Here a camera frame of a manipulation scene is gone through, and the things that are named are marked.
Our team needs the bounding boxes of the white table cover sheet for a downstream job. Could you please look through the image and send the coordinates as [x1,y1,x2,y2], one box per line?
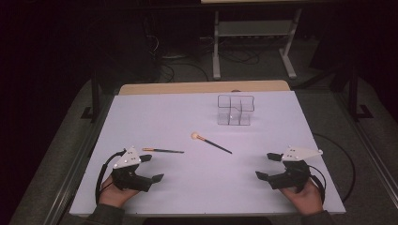
[69,90,346,218]

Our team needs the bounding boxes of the person's right hand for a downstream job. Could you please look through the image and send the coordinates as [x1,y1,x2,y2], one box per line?
[279,180,324,217]

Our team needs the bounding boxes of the tangled floor cables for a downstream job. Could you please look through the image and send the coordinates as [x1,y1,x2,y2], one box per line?
[218,46,261,66]

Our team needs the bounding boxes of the clear acrylic organizer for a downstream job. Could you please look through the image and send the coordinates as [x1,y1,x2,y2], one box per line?
[217,94,255,127]

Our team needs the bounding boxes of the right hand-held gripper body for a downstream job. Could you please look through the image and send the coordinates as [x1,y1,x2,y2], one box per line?
[268,145,324,192]

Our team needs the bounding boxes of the white metal desk frame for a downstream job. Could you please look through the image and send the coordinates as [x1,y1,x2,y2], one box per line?
[211,7,303,81]

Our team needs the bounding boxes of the thin makeup brush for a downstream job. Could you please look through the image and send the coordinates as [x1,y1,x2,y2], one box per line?
[142,147,186,155]

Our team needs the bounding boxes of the person's left hand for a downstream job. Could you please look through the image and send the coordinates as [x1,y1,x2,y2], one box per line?
[99,175,141,209]

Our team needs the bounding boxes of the round-head makeup brush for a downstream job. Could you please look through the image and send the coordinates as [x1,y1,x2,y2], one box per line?
[191,131,234,155]

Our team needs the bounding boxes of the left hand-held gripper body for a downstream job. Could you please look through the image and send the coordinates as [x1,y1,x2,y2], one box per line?
[111,145,155,192]

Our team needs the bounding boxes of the aluminium floor rail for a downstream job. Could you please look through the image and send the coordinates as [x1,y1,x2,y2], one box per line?
[43,118,106,225]
[334,92,398,201]

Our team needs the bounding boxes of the black metal stand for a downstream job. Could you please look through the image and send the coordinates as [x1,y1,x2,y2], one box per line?
[346,64,375,122]
[80,68,103,124]

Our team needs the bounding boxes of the black floor cable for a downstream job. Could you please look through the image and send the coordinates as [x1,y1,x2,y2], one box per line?
[313,132,357,203]

